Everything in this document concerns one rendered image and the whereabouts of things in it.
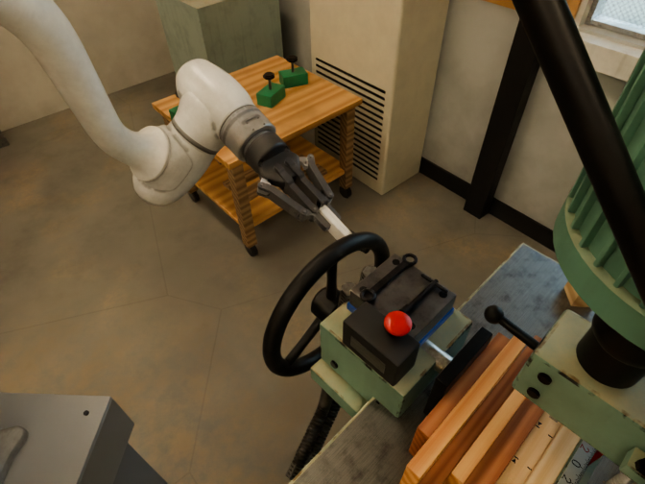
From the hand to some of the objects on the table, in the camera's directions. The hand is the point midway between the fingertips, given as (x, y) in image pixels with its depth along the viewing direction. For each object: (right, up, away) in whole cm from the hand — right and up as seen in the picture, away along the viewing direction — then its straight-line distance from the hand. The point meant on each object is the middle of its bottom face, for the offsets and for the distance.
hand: (333, 225), depth 75 cm
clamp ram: (+12, -20, -19) cm, 30 cm away
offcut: (+36, -11, -11) cm, 39 cm away
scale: (+23, -25, -32) cm, 46 cm away
